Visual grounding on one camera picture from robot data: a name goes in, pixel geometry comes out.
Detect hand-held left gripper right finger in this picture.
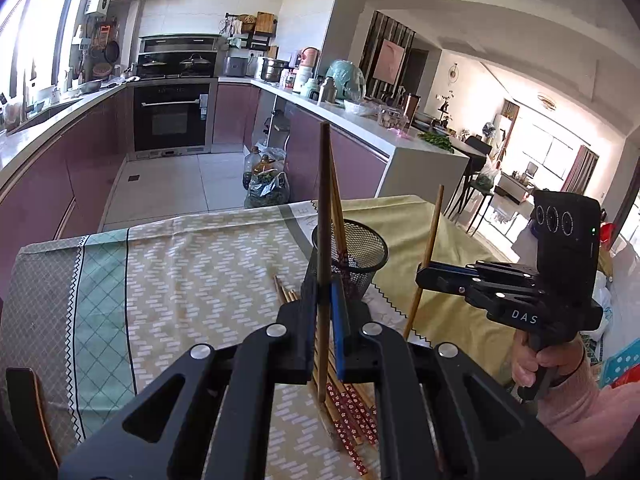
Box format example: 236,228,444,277
330,281,586,480

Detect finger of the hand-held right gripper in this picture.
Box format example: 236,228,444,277
474,259,541,284
415,262,549,312

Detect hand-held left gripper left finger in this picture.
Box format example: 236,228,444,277
59,271,321,480

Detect black mesh utensil holder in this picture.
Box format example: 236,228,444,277
306,218,390,307

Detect person's right hand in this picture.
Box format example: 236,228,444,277
511,332,587,397

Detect olive green tablecloth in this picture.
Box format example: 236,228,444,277
312,194,532,361

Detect red curtain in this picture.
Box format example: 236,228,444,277
565,144,599,194

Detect black dining chair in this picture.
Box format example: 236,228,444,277
446,137,495,222

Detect teal patterned box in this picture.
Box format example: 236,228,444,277
599,349,640,387

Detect beige patterned tablecloth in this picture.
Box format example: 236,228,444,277
0,200,416,480

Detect leafy greens on counter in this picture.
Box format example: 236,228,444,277
417,132,454,152

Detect plastic bag of greens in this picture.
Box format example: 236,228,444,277
244,171,291,210

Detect purple kitchen island counter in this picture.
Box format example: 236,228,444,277
215,76,471,203

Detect teal bag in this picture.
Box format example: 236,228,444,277
325,59,366,102

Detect black built-in oven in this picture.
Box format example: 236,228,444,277
132,81,211,154

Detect stainless steel stock pot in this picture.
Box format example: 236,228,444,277
259,57,290,83

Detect silver countertop appliance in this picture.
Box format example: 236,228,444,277
223,55,250,79

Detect wooden chair back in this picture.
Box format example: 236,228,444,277
5,367,59,480

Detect purple base cabinets with sink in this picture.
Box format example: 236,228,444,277
0,79,135,281

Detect black stove with hood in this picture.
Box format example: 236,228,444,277
135,35,221,80

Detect pink wall picture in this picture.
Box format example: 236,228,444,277
374,37,406,86

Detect wall shelf with cutting board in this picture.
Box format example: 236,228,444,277
224,11,276,51

